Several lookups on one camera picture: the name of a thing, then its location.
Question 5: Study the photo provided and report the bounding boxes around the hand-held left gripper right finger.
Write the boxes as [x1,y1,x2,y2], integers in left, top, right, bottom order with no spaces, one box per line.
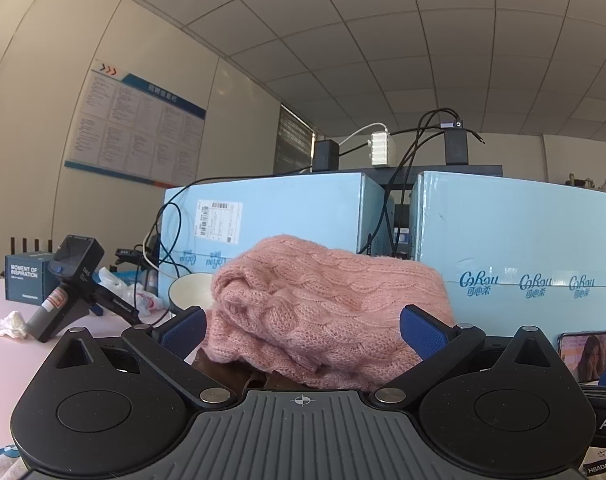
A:
[373,305,564,407]

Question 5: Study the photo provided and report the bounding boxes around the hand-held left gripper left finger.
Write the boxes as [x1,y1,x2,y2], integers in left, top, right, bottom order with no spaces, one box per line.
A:
[43,305,238,410]

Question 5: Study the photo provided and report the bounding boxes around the pink knitted sweater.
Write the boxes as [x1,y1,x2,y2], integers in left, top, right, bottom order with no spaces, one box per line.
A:
[203,234,458,392]

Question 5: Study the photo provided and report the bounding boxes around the white plastic bag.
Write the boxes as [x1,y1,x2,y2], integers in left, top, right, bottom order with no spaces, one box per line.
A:
[97,267,171,313]

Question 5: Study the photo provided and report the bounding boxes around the smartphone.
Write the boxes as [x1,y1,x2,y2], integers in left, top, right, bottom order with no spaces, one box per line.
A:
[557,330,606,385]

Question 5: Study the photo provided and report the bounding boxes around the black handheld scanner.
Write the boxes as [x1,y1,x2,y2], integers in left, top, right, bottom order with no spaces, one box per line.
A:
[25,234,144,343]

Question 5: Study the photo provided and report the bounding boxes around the light blue cardboard box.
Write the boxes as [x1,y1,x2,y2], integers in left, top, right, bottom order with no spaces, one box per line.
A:
[160,172,396,281]
[410,170,606,333]

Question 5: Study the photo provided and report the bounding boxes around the dark blue small box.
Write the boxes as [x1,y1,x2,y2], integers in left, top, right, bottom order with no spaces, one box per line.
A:
[4,254,58,302]

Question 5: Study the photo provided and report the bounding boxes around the crumpled white tissue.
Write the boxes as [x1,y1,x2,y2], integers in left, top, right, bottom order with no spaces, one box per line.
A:
[0,311,30,339]

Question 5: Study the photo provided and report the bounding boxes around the black power adapter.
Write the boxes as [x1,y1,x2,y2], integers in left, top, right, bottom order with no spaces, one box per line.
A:
[311,139,340,172]
[444,129,471,166]

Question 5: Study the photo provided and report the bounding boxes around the white power adapter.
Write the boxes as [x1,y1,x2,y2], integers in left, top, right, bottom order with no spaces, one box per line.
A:
[368,131,394,167]

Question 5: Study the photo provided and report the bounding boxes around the black router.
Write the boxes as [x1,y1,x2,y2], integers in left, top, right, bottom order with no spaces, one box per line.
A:
[8,237,54,257]

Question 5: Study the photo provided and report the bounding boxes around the window blinds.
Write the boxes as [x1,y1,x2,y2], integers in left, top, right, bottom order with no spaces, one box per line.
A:
[274,104,316,173]

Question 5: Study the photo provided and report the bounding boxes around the black cable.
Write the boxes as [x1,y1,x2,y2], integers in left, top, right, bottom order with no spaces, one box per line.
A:
[358,107,486,256]
[155,170,314,281]

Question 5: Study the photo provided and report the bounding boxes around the white cable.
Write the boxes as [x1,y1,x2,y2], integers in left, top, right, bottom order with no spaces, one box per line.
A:
[340,122,391,148]

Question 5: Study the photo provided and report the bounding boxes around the wall poster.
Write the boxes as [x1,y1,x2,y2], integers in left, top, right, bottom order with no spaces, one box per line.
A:
[64,58,207,188]

